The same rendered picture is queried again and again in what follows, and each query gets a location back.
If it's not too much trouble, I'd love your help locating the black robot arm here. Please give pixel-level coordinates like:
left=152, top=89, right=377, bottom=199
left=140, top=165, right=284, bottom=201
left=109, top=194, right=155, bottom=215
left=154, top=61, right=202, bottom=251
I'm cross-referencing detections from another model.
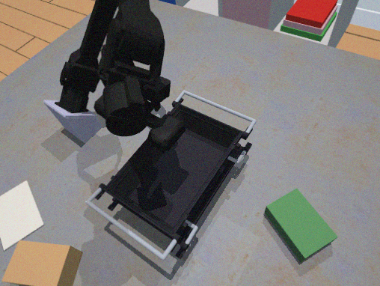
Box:
left=55, top=0, right=171, bottom=136

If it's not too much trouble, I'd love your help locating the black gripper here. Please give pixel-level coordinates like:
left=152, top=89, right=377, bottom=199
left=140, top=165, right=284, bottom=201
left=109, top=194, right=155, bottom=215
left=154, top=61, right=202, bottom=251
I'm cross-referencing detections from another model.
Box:
left=94, top=86, right=186, bottom=153

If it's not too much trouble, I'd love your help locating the green rectangular block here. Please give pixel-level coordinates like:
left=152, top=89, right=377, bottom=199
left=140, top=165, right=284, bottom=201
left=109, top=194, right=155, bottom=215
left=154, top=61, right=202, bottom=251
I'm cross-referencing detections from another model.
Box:
left=265, top=189, right=338, bottom=263

